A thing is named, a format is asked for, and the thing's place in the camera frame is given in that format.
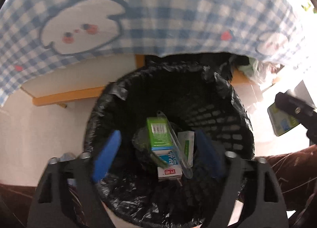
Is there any green white carton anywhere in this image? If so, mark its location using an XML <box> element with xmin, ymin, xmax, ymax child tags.
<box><xmin>267</xmin><ymin>103</ymin><xmax>299</xmax><ymax>137</ymax></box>

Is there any green medicine box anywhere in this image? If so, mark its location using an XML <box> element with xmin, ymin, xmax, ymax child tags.
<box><xmin>147</xmin><ymin>117</ymin><xmax>173</xmax><ymax>151</ymax></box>

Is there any black trash bin with liner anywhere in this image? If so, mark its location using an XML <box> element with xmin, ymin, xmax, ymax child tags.
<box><xmin>84</xmin><ymin>62</ymin><xmax>254</xmax><ymax>227</ymax></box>

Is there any white blue milk carton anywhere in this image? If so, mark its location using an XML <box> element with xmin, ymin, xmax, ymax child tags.
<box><xmin>153</xmin><ymin>150</ymin><xmax>183</xmax><ymax>181</ymax></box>

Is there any blue checkered bear tablecloth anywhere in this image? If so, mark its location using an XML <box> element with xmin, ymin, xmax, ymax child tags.
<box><xmin>1</xmin><ymin>0</ymin><xmax>305</xmax><ymax>103</ymax></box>

